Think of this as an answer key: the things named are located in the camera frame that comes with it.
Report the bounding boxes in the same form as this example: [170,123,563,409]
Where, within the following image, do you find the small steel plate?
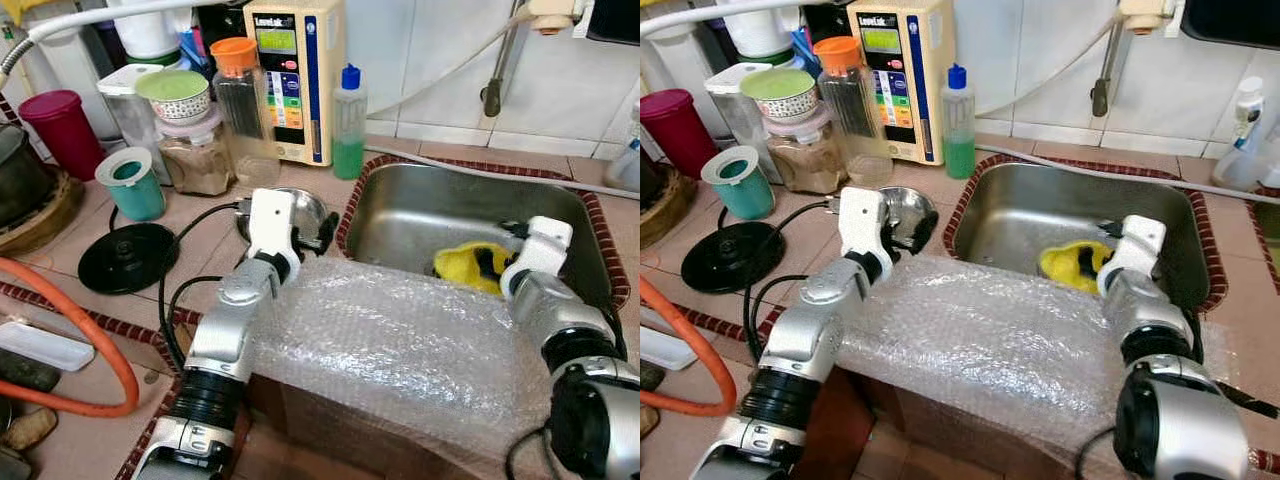
[880,185,939,251]
[237,187,331,246]

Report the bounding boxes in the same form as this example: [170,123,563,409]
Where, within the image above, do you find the large steel sink basin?
[945,160,1226,311]
[340,160,616,311]

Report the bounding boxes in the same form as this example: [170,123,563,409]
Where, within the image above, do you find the green liquid bottle blue cap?
[940,63,978,181]
[332,63,368,181]

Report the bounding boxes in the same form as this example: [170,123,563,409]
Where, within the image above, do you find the pink lid jar brown contents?
[763,103,846,196]
[155,105,236,198]

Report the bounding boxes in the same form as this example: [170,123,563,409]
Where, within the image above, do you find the clear bubble wrap sheet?
[245,255,601,451]
[835,255,1231,451]

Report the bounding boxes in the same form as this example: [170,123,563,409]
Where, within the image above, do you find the clear jar orange lid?
[813,35,894,188]
[208,37,283,186]

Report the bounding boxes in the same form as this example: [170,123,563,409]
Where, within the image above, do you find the teal plastic cup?
[700,145,776,221]
[95,147,167,223]

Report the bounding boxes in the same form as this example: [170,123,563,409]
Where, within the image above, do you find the black round kettle base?
[78,222,181,296]
[682,222,786,296]

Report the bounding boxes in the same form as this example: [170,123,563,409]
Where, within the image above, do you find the cream water ioniser machine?
[848,0,956,166]
[243,0,348,168]

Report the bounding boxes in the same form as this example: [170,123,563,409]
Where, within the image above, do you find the white plastic tray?
[0,320,96,373]
[640,325,684,373]

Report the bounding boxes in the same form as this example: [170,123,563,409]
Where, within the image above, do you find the round wooden trivet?
[640,165,698,251]
[0,165,88,258]

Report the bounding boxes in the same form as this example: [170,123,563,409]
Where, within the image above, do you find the patterned bowl green inside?
[740,68,819,123]
[135,70,213,123]

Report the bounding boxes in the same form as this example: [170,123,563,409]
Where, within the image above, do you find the black tape strip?
[1215,380,1280,421]

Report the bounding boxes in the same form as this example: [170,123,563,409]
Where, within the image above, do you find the maroon plastic cup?
[640,88,694,181]
[18,90,106,183]

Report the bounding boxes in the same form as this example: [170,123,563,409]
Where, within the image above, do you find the clear container white lid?
[97,65,166,186]
[705,63,771,186]

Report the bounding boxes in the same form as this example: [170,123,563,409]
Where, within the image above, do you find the white kettle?
[715,0,796,61]
[105,0,186,66]

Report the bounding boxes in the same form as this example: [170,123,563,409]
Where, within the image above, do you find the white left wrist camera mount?
[838,186,896,263]
[245,188,301,263]

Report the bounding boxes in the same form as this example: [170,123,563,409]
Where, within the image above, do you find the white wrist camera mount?
[500,215,576,296]
[1097,215,1168,298]
[245,188,301,263]
[838,186,896,263]

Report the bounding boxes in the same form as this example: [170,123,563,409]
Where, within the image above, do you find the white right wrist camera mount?
[500,215,576,296]
[1097,215,1168,298]

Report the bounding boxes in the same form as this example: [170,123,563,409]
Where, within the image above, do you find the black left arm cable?
[158,200,251,371]
[742,200,843,366]

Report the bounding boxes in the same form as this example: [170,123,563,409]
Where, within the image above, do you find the cream wall tap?
[480,0,591,119]
[1090,0,1186,119]

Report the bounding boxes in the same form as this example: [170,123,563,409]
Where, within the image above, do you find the orange rubber hose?
[640,275,739,419]
[0,257,141,419]

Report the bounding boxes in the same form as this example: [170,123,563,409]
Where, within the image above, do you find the black rounded wall panel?
[585,0,641,46]
[1180,0,1280,49]

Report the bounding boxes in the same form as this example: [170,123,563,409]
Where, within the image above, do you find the white flexible hose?
[640,0,801,41]
[0,0,206,91]

